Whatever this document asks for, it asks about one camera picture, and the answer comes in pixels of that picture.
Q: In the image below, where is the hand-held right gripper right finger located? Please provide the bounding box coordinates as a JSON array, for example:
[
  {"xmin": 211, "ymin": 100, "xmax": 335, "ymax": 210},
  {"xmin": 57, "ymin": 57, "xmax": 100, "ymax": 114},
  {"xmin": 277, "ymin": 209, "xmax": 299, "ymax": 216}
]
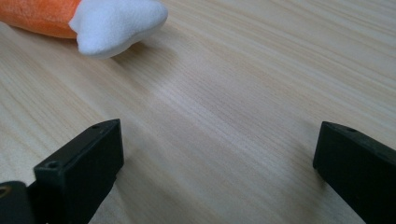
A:
[{"xmin": 312, "ymin": 120, "xmax": 396, "ymax": 224}]

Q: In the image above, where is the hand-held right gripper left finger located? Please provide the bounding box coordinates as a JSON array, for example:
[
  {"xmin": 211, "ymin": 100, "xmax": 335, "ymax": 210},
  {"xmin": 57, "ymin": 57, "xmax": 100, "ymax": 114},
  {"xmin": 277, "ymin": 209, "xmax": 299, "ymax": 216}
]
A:
[{"xmin": 27, "ymin": 118, "xmax": 125, "ymax": 224}]

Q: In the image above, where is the orange and white plush toy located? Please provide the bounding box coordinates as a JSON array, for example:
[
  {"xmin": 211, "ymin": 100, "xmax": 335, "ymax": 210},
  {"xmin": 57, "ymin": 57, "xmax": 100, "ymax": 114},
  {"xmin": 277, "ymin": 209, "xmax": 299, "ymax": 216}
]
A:
[{"xmin": 0, "ymin": 0, "xmax": 169, "ymax": 60}]

